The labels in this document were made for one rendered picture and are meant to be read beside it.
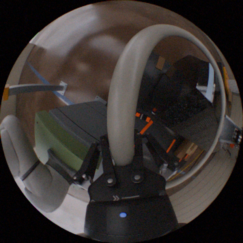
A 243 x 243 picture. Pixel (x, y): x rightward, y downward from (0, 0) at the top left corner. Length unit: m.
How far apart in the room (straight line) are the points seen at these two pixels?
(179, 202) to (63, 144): 6.06
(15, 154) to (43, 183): 0.13
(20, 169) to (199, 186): 5.86
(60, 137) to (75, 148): 0.07
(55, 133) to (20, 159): 0.19
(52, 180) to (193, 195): 5.79
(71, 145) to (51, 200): 0.24
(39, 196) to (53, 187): 0.08
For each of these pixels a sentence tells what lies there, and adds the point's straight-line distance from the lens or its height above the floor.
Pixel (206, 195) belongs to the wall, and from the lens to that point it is 5.74.
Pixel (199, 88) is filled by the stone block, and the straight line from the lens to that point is 0.48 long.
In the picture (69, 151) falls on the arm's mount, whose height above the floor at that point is 0.87.
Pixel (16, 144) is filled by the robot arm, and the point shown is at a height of 1.03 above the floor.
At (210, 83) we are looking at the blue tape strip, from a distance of 0.54.
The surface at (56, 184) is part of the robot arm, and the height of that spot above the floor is 0.98.
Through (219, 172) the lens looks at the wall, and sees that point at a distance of 5.74.
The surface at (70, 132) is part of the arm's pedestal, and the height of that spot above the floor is 0.80.
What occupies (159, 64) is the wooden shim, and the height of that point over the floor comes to 0.03.
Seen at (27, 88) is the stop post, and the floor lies 0.71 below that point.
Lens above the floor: 1.04
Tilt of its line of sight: 73 degrees down
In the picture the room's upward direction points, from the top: 175 degrees counter-clockwise
